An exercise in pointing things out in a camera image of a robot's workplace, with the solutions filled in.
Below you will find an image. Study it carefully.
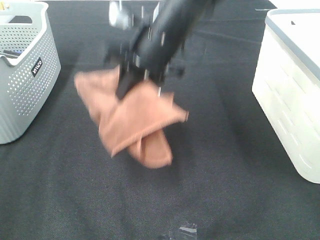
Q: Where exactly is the white laundry basket grey rim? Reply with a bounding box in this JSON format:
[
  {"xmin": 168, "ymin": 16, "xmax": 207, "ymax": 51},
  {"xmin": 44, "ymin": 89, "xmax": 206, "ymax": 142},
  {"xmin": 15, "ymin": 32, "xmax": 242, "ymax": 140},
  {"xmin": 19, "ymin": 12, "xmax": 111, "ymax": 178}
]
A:
[{"xmin": 252, "ymin": 8, "xmax": 320, "ymax": 184}]

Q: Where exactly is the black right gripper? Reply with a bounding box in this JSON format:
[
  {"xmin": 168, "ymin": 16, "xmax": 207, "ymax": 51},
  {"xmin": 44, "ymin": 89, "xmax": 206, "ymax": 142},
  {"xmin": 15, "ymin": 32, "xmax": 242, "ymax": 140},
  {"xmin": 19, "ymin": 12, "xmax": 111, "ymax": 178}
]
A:
[{"xmin": 106, "ymin": 22, "xmax": 185, "ymax": 100}]

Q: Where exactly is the grey perforated laundry basket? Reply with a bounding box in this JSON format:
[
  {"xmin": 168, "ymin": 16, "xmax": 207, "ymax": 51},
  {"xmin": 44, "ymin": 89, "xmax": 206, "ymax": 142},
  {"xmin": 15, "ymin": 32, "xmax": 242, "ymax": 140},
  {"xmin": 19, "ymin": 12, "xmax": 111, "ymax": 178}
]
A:
[{"xmin": 0, "ymin": 0, "xmax": 61, "ymax": 145}]

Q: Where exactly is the brown microfiber towel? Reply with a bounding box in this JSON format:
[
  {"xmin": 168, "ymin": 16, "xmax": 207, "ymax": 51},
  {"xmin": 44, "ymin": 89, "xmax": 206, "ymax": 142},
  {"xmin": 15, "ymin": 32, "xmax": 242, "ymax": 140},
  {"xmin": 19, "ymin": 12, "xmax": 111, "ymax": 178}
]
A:
[{"xmin": 74, "ymin": 66, "xmax": 189, "ymax": 169}]

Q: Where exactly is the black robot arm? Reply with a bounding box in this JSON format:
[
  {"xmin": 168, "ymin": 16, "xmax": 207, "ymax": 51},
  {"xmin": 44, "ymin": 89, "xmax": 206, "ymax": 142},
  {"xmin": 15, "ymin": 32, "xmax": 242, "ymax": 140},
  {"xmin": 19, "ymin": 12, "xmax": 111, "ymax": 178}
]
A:
[{"xmin": 105, "ymin": 0, "xmax": 216, "ymax": 100}]

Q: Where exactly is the black table cloth mat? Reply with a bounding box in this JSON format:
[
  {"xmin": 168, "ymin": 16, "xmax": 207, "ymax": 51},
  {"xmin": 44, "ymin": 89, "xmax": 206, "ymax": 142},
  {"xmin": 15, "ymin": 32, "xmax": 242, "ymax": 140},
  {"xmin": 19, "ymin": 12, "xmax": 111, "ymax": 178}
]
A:
[{"xmin": 0, "ymin": 0, "xmax": 320, "ymax": 240}]

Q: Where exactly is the clear tape piece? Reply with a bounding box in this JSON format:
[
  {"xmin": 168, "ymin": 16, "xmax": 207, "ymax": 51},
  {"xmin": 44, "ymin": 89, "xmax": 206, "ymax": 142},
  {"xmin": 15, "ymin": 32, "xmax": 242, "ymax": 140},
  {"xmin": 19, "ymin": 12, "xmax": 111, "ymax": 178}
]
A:
[{"xmin": 178, "ymin": 223, "xmax": 197, "ymax": 235}]

